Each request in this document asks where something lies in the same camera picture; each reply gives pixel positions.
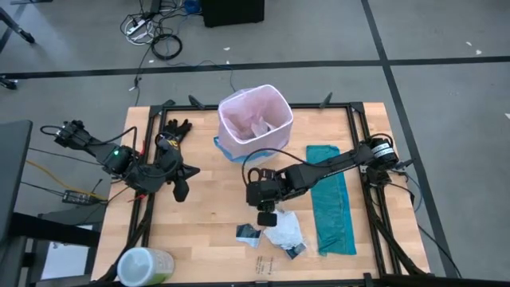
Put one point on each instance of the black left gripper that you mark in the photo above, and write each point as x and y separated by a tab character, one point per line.
163	173

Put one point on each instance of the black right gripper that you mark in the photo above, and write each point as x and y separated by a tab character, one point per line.
265	189

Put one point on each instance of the white plastic bag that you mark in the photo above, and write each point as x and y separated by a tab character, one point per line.
285	231

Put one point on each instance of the white plastic trash bin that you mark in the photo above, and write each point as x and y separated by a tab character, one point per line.
275	143

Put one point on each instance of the black and white card wrapper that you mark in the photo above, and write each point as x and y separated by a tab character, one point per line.
247	233

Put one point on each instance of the clear plastic wrap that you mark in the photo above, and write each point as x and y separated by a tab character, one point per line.
259	129

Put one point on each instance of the black printed card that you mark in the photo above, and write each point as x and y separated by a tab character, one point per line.
298	251

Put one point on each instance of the teal trash bag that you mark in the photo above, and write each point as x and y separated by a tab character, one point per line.
332	223

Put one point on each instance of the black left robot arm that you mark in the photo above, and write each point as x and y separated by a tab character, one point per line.
99	149

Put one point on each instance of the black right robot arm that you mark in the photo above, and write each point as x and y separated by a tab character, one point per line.
338	163

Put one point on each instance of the black and yellow work glove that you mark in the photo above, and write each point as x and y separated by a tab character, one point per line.
179	127

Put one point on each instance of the black spring clamp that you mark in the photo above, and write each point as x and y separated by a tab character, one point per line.
196	103

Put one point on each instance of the white cylindrical wipes canister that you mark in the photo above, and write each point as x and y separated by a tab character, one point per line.
143	267

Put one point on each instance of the white board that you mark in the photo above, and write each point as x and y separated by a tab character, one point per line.
67	261

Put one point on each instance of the white power strip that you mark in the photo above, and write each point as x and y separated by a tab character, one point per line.
135	27

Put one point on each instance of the black box on floor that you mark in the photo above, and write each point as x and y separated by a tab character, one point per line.
231	12

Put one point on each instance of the black caster foot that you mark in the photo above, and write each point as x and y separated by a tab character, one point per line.
10	83

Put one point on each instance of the black chair leg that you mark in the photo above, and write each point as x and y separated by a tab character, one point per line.
18	28

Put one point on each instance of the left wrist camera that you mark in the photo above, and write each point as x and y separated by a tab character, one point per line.
181	191

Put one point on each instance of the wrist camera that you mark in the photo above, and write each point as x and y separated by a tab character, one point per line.
267	220
181	191

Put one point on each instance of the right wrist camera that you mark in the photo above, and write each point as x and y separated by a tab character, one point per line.
267	220

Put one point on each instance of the black aluminium table frame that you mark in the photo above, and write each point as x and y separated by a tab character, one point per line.
183	107

